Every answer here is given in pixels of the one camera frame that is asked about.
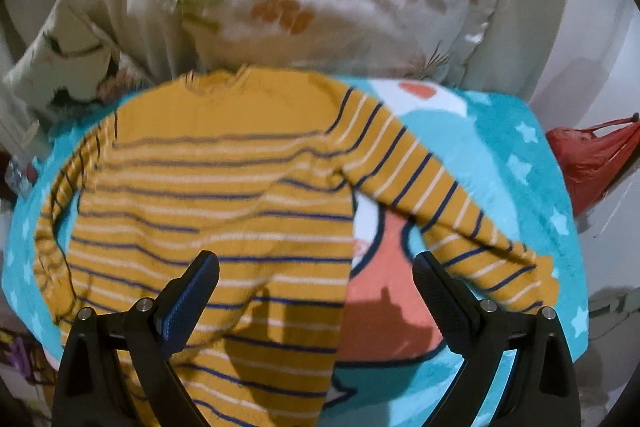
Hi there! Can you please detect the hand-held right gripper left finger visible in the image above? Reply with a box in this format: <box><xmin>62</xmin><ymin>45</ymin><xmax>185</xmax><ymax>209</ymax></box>
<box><xmin>52</xmin><ymin>249</ymin><xmax>221</xmax><ymax>427</ymax></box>

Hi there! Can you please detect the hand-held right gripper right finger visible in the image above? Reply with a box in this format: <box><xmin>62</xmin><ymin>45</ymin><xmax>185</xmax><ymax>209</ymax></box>
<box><xmin>412</xmin><ymin>251</ymin><xmax>583</xmax><ymax>427</ymax></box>

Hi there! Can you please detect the yellow striped sweater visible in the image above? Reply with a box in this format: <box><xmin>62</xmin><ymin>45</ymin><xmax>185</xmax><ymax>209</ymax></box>
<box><xmin>32</xmin><ymin>64</ymin><xmax>561</xmax><ymax>427</ymax></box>

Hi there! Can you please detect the teal star printed mat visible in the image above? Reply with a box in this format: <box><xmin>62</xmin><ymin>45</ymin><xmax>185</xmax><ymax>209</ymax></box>
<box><xmin>0</xmin><ymin>74</ymin><xmax>591</xmax><ymax>427</ymax></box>

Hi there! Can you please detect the red plastic bag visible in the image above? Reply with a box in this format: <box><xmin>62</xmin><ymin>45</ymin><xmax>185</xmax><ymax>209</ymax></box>
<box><xmin>545</xmin><ymin>112</ymin><xmax>640</xmax><ymax>218</ymax></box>

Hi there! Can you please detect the clear glass mug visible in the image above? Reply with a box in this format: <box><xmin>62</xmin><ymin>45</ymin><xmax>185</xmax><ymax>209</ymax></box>
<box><xmin>5</xmin><ymin>157</ymin><xmax>41</xmax><ymax>198</ymax></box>

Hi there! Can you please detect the cream eyelash print cushion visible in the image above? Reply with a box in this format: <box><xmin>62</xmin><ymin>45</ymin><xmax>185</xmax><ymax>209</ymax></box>
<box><xmin>2</xmin><ymin>0</ymin><xmax>156</xmax><ymax>125</ymax></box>

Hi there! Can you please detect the white floral ruffled pillow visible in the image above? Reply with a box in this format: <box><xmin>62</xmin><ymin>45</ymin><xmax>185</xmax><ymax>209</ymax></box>
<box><xmin>159</xmin><ymin>0</ymin><xmax>503</xmax><ymax>82</ymax></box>

